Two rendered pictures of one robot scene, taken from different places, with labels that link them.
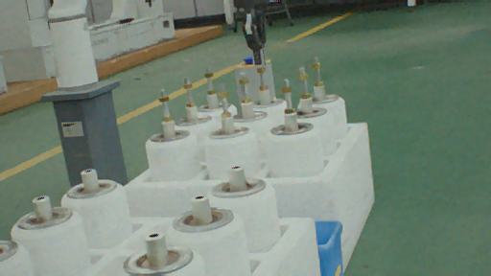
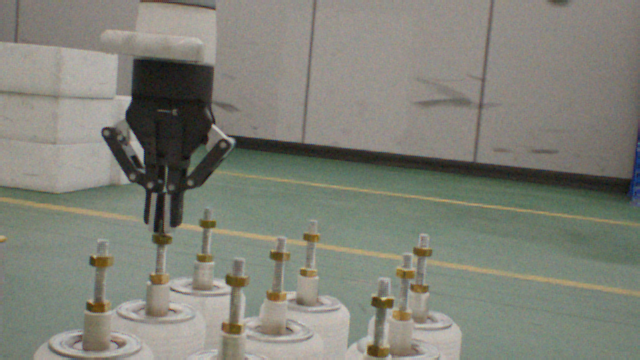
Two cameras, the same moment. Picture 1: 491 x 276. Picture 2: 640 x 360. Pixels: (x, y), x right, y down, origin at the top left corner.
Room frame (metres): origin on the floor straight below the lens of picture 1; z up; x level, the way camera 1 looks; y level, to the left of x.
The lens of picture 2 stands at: (1.45, 0.78, 0.48)
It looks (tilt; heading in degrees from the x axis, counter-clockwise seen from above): 6 degrees down; 264
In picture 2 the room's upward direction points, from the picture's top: 5 degrees clockwise
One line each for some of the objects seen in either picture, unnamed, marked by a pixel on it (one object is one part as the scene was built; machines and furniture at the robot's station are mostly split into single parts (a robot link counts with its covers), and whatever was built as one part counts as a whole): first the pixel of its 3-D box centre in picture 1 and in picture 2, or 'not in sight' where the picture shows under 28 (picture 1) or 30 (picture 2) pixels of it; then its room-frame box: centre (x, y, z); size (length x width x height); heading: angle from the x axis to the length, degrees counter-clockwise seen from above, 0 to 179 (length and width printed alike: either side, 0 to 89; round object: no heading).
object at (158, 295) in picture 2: (265, 98); (157, 299); (1.50, -0.05, 0.26); 0.02 x 0.02 x 0.03
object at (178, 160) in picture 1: (177, 182); not in sight; (1.32, 0.14, 0.16); 0.10 x 0.10 x 0.18
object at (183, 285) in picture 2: (320, 100); (202, 287); (1.46, -0.16, 0.25); 0.08 x 0.08 x 0.01
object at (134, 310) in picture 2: (266, 103); (156, 312); (1.50, -0.05, 0.25); 0.08 x 0.08 x 0.01
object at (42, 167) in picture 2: not in sight; (42, 161); (2.17, -2.78, 0.09); 0.39 x 0.39 x 0.18; 69
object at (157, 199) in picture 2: not in sight; (157, 211); (1.51, -0.05, 0.35); 0.02 x 0.01 x 0.04; 75
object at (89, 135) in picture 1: (91, 145); not in sight; (1.80, 0.40, 0.15); 0.15 x 0.15 x 0.30; 66
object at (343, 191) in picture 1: (259, 195); not in sight; (1.39, -0.01, 0.09); 0.39 x 0.39 x 0.18; 70
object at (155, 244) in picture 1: (156, 249); not in sight; (0.73, 0.11, 0.26); 0.02 x 0.02 x 0.03
